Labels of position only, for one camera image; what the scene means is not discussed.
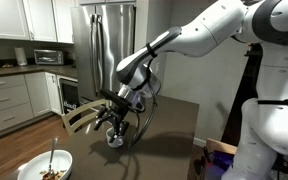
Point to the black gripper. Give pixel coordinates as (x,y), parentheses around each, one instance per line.
(115,115)

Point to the white ceramic mug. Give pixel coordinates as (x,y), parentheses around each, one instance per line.
(113,140)

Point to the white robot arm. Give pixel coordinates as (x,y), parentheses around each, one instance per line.
(233,57)

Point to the white cereal bowl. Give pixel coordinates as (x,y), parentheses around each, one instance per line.
(37,167)

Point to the beige wooden chair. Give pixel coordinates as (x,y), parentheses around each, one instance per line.
(82,115)

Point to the black wine cooler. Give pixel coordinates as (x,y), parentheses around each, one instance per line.
(69,94)

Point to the metal spoon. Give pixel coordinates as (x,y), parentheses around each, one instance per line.
(53,145)

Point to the stainless steel refrigerator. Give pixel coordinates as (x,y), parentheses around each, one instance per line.
(103,35)

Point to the silver toaster oven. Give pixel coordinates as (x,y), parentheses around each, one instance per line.
(48,57)

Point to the wooden board base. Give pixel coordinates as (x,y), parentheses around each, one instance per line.
(215,145)

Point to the white paper towel roll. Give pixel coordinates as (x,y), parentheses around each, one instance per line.
(20,56)

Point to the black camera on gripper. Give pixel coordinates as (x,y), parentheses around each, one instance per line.
(114,97)

